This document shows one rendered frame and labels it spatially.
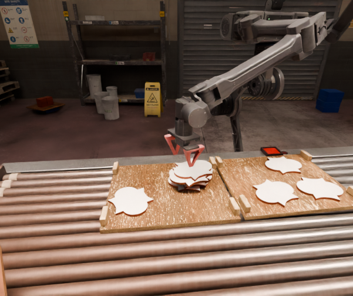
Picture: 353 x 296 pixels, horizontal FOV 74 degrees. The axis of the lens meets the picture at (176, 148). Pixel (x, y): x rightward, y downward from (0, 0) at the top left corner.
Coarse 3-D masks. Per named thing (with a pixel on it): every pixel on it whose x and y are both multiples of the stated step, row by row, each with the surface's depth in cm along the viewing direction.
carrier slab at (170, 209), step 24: (120, 168) 95; (144, 168) 95; (168, 168) 95; (144, 192) 81; (168, 192) 81; (192, 192) 81; (216, 192) 81; (120, 216) 70; (144, 216) 70; (168, 216) 70; (192, 216) 70; (216, 216) 70
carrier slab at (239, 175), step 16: (224, 160) 101; (240, 160) 101; (256, 160) 101; (304, 160) 101; (224, 176) 90; (240, 176) 90; (256, 176) 90; (272, 176) 90; (288, 176) 90; (304, 176) 90; (320, 176) 90; (240, 192) 81; (240, 208) 74; (256, 208) 73; (272, 208) 73; (288, 208) 73; (304, 208) 73; (320, 208) 73; (336, 208) 74; (352, 208) 75
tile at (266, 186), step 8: (264, 184) 83; (272, 184) 83; (280, 184) 83; (288, 184) 83; (256, 192) 79; (264, 192) 79; (272, 192) 79; (280, 192) 79; (288, 192) 79; (264, 200) 76; (272, 200) 76; (280, 200) 76; (288, 200) 76
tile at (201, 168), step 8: (192, 160) 89; (200, 160) 89; (176, 168) 84; (184, 168) 84; (192, 168) 84; (200, 168) 84; (208, 168) 84; (176, 176) 81; (184, 176) 79; (192, 176) 79; (200, 176) 80
